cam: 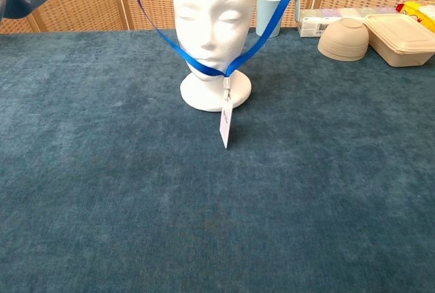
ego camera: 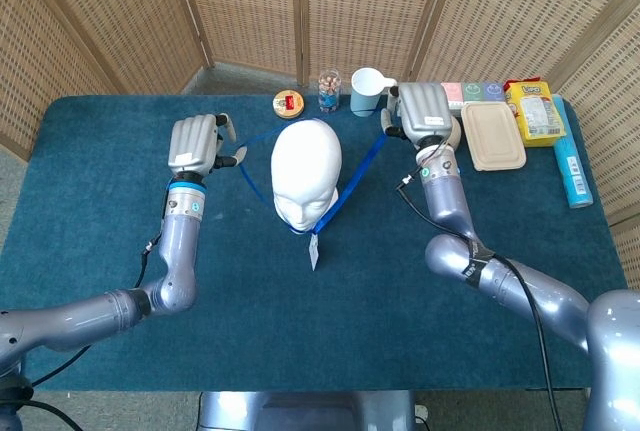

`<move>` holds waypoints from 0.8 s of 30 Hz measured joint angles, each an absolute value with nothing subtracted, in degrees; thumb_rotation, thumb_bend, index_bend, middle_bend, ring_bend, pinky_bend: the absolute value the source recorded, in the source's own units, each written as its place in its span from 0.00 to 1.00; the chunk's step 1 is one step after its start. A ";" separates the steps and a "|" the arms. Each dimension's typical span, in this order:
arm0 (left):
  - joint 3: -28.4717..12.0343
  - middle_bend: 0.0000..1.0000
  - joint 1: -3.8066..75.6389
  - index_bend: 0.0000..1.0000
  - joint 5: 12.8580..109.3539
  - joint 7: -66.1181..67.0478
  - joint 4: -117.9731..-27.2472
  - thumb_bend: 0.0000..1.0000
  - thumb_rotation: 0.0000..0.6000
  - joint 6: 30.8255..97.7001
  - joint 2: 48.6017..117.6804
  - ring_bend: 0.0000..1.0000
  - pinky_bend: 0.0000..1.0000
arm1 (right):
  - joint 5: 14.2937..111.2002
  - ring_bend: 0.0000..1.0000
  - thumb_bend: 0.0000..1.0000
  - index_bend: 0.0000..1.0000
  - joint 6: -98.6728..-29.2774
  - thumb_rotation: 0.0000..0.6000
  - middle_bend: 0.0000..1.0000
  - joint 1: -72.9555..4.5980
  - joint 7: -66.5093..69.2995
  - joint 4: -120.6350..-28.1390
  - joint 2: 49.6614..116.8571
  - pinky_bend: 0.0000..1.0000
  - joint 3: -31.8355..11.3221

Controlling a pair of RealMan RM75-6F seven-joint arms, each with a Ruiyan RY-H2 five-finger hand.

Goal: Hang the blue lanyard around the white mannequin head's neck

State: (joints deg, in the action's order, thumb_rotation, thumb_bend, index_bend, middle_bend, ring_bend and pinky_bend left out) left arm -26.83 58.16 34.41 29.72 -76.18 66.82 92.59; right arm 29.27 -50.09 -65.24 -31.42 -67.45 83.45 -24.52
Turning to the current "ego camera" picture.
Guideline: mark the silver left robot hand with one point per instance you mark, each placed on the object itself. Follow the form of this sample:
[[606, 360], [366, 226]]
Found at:
[[192, 143]]

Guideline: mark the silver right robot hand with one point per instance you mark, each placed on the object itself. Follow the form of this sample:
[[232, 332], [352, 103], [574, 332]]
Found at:
[[425, 111]]

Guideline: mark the white ID badge card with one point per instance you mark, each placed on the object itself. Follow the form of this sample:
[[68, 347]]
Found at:
[[314, 253]]

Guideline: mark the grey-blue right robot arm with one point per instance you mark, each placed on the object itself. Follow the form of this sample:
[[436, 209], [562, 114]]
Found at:
[[445, 196]]

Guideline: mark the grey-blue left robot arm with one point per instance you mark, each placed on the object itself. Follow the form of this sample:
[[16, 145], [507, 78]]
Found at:
[[177, 246]]

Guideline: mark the pink tissue pack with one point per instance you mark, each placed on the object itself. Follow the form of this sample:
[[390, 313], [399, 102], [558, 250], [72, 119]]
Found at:
[[453, 92]]

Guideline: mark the beige bowl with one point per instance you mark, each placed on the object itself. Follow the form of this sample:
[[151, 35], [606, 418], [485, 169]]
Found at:
[[456, 135]]

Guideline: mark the green tissue pack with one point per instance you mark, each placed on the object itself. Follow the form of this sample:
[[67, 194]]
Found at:
[[473, 92]]

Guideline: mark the light blue mug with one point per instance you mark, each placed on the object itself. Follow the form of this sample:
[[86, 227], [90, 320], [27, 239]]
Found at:
[[364, 96]]

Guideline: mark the blue tissue pack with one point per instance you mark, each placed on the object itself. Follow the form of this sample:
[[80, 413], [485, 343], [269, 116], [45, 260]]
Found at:
[[494, 92]]

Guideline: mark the beige lidded lunch box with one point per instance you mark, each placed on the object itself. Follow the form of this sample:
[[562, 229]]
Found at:
[[494, 137]]

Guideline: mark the clear jar of candies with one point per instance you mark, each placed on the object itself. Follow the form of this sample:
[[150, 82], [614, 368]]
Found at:
[[330, 93]]

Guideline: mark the round orange tin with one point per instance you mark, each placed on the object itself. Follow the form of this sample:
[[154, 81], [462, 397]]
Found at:
[[288, 104]]

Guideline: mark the yellow snack package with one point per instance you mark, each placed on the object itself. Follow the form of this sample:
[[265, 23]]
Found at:
[[537, 113]]

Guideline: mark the teal table cloth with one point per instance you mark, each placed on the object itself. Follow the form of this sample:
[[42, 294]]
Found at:
[[100, 211]]

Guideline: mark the white foam mannequin head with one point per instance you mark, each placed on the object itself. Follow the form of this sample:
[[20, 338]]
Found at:
[[306, 161]]

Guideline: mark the bamboo folding screen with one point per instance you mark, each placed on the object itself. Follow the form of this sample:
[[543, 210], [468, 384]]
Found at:
[[125, 11]]

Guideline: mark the blue roll of bags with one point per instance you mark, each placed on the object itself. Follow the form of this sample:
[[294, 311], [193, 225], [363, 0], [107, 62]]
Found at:
[[572, 166]]

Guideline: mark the grey-blue robot torso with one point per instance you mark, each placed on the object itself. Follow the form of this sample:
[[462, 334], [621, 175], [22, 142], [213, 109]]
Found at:
[[310, 413]]

